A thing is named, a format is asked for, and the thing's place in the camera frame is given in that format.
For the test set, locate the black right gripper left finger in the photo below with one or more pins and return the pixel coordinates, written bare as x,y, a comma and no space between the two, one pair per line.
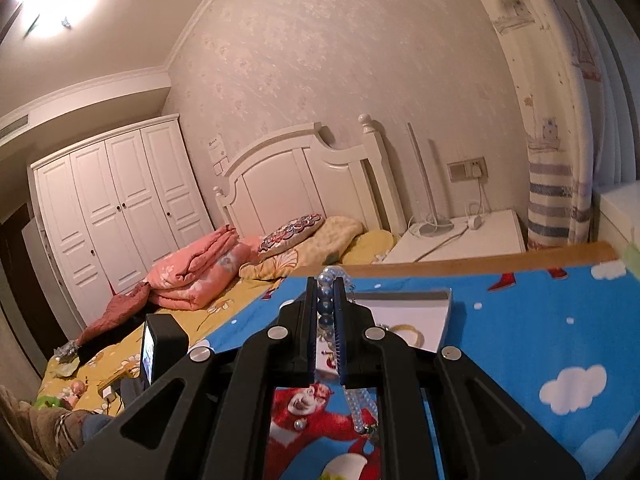
209,418

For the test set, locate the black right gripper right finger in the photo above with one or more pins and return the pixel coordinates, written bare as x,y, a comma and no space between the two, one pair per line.
440,416

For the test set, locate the gold engraved bangle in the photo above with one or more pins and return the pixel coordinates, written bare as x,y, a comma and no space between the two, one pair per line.
409,333

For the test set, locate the yellow floral bedsheet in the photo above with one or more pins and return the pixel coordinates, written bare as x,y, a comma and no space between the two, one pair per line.
125,355

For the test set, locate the blue cartoon tablecloth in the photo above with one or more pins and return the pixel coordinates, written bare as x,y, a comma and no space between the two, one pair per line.
563,343

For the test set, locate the grey shallow cardboard tray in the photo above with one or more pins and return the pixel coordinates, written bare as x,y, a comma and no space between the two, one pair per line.
428,310

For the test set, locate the pink folded quilt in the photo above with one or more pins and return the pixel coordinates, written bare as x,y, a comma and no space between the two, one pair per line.
193,276

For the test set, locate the white nightstand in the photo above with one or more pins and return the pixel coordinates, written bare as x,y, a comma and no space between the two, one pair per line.
499,234

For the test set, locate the white desk lamp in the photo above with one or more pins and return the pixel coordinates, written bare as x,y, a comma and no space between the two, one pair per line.
433,223

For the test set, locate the embroidered patterned pillow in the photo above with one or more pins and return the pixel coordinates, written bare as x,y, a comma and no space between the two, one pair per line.
289,234

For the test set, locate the yellow quilted pillow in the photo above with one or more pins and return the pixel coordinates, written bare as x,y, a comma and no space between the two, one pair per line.
339,240

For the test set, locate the white wardrobe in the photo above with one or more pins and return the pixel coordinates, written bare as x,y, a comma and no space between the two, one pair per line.
113,205

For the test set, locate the white wooden headboard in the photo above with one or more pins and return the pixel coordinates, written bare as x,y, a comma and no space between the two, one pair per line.
293,172

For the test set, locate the boat print curtain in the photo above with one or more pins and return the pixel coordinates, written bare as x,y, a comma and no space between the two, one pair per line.
575,70

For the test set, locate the wall power outlet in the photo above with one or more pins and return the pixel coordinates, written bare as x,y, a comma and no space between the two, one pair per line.
467,170

